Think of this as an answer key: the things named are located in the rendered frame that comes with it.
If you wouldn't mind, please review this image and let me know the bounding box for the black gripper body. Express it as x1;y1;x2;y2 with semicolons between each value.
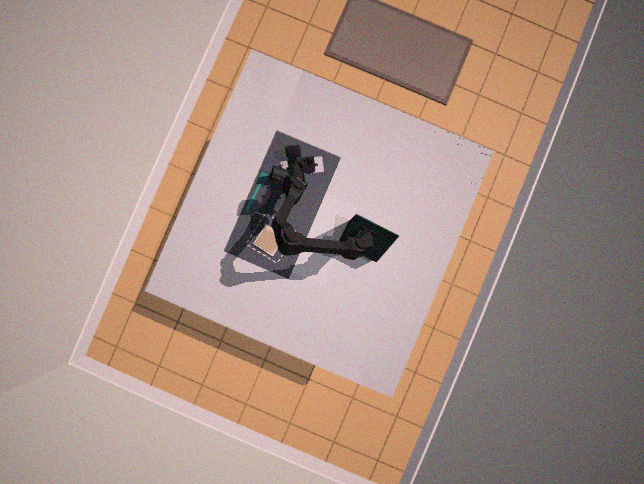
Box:
285;145;303;174

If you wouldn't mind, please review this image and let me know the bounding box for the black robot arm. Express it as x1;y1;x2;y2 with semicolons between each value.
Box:
270;156;376;260

